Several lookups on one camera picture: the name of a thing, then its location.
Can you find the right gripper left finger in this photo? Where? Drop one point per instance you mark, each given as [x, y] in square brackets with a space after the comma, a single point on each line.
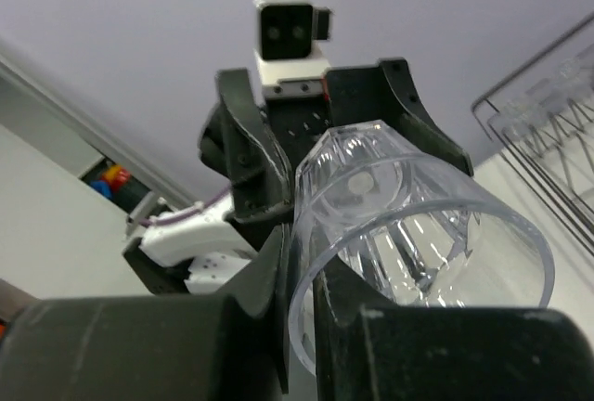
[227, 345]

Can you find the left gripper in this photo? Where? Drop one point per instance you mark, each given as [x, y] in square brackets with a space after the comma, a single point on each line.
[298, 112]

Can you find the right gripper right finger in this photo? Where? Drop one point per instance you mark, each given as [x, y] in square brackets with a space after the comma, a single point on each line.
[368, 348]

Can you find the aluminium mounting rail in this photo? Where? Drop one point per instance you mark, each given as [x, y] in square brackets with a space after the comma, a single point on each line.
[23, 74]

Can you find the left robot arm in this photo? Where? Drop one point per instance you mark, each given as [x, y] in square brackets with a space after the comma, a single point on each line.
[172, 241]

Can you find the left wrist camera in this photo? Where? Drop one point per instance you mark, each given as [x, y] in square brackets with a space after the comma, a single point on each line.
[290, 36]

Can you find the black wire dish rack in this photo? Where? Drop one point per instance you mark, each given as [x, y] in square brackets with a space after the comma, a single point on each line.
[539, 118]

